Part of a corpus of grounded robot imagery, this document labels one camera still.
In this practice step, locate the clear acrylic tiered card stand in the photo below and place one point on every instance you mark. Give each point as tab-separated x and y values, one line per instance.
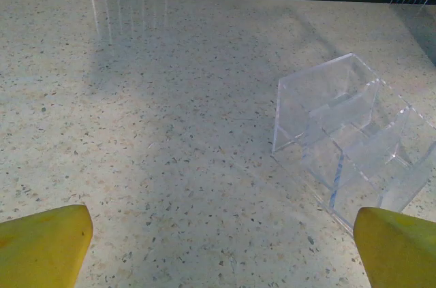
323	114

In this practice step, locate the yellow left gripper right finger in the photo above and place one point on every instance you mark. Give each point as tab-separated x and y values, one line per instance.
398	254

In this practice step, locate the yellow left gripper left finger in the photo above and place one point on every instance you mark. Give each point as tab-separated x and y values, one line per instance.
41	250

